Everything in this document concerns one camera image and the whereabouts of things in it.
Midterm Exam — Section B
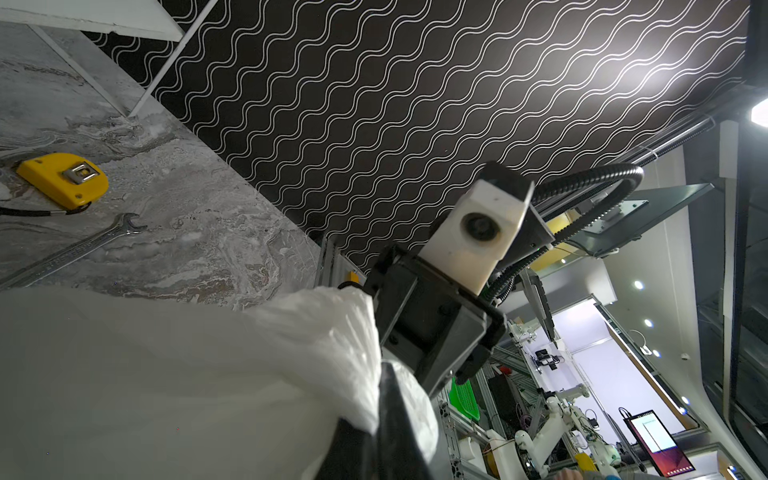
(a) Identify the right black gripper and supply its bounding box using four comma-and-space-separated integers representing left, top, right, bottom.
363, 245, 506, 397

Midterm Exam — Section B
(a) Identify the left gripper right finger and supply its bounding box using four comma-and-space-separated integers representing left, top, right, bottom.
376, 362, 432, 480

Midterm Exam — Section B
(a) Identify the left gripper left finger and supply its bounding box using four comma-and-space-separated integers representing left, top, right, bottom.
315, 418, 376, 480

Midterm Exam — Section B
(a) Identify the white plastic grocery bag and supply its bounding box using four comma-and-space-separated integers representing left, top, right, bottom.
1, 287, 439, 479

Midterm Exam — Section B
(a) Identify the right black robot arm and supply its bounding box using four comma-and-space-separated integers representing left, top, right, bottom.
363, 162, 644, 396

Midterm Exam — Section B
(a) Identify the metal wrench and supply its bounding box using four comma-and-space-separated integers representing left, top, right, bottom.
1, 213, 148, 291

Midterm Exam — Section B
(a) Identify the yellow tape measure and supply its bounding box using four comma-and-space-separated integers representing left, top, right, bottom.
16, 153, 109, 210

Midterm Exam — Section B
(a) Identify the white two-tier shelf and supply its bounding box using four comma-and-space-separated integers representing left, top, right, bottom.
0, 0, 220, 119

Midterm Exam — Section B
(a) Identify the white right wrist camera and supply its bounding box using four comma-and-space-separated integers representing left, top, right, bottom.
418, 162, 554, 295

